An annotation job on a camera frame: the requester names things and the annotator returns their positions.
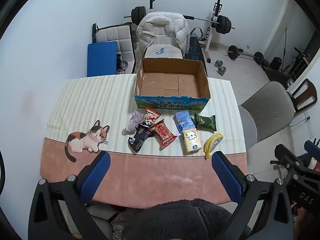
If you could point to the cardboard box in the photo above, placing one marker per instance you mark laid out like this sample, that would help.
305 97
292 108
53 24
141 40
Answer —
172 80

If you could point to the chrome dumbbell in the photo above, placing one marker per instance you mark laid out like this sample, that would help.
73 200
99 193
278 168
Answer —
219 63
222 70

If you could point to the black weight bench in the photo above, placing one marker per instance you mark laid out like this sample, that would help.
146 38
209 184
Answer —
195 48

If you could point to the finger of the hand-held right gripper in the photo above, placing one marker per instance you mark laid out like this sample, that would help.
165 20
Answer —
312 146
285 153

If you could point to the black speaker box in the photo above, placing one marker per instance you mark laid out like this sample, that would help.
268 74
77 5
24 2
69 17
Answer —
276 63

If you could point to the yellow white tissue packet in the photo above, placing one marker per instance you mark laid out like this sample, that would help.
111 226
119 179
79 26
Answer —
191 140

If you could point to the black barbell with long bar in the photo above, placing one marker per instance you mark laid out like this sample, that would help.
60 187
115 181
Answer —
222 24

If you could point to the yellow mesh pouch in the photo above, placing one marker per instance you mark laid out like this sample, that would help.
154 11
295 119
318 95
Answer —
212 143

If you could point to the black exercise machine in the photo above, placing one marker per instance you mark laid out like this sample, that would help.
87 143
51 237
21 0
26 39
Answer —
298 57

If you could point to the orange panda snack packet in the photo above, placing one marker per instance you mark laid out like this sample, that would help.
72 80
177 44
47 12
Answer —
152 115

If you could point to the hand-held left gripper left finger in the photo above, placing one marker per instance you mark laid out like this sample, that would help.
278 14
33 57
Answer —
96 175

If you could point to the black metal stand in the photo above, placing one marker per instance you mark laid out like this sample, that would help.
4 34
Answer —
94 32

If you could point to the white padded chair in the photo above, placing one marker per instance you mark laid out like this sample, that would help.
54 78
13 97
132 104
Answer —
170 51
115 33

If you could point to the chrome weight plates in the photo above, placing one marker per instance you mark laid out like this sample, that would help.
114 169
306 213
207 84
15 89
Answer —
122 67

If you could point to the purple sock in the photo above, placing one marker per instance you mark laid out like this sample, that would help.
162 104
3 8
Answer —
133 122

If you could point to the red snack packet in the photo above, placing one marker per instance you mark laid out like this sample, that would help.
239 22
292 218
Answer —
163 132

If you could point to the small blue packet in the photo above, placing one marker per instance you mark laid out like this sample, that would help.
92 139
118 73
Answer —
160 51

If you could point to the brown wooden chair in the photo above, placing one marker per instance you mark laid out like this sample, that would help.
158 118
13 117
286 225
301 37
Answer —
307 90

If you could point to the white bench press rack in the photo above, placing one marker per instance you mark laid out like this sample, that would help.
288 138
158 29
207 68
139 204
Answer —
208 38

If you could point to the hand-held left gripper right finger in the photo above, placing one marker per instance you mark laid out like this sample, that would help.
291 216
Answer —
226 177

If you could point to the dark fleece clothing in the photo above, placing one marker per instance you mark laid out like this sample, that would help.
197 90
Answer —
175 220

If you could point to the grey shell chair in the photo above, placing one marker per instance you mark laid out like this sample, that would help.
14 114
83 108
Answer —
270 105

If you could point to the blue tissue packet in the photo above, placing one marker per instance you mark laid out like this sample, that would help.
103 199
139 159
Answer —
183 121

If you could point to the thin black stick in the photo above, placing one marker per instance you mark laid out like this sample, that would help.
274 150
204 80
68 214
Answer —
285 45

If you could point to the black barbell with short bar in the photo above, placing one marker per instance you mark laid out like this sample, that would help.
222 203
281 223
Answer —
233 51

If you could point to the white puffer jacket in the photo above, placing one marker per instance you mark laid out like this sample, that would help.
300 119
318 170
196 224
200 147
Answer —
160 25

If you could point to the blue folded mat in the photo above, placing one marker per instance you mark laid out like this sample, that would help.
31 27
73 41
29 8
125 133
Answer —
102 58

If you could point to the black snack packet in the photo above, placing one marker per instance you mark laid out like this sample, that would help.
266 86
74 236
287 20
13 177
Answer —
140 137

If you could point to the green snack packet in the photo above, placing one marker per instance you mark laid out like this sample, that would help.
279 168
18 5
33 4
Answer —
205 122

